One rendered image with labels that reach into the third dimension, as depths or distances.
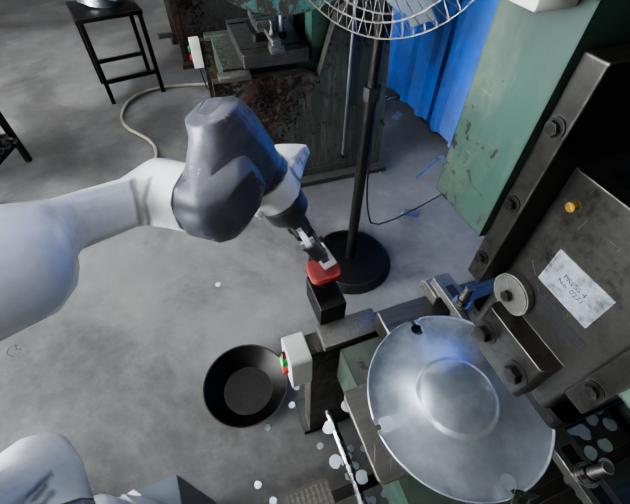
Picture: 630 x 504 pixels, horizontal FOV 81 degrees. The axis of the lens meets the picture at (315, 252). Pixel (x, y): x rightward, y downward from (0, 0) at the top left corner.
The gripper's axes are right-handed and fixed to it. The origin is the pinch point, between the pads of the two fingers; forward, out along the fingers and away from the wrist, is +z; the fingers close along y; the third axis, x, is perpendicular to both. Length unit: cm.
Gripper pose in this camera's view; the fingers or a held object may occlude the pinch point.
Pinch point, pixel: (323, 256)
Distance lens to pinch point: 75.8
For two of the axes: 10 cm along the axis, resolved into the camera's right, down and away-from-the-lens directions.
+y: 3.5, 7.1, -6.1
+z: 3.8, 4.8, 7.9
